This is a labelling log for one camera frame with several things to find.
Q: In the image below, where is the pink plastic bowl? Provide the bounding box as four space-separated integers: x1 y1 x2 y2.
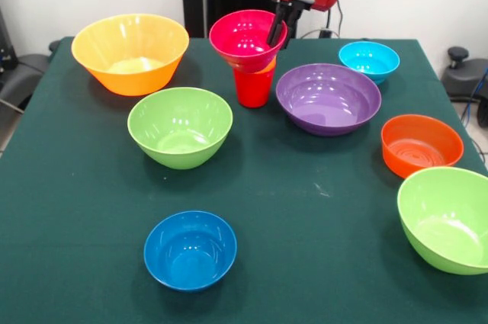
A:
208 9 289 75

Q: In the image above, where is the orange plastic cup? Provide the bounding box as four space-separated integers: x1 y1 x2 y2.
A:
251 56 278 75

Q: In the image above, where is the red plastic cup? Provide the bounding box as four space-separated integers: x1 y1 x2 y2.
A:
233 68 276 109

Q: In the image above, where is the purple plastic bowl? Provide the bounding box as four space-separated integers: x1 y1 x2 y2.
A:
275 63 383 137

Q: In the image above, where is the cyan plastic bowl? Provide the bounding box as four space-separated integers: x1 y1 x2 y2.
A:
338 40 401 86

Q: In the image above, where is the green plastic bowl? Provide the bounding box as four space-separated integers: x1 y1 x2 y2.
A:
127 86 234 171
396 166 488 276

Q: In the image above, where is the large orange plastic bowl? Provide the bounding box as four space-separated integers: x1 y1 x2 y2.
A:
71 13 190 97

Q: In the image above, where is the red-orange plastic bowl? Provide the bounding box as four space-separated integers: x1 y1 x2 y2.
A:
380 114 465 180

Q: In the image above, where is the blue plastic bowl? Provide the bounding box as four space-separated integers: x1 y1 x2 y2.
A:
143 210 238 294

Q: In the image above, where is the dark green tablecloth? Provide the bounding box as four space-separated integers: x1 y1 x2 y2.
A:
0 37 488 324

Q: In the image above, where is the black pedestal foot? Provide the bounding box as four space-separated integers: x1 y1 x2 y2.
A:
0 40 62 111
441 46 488 129

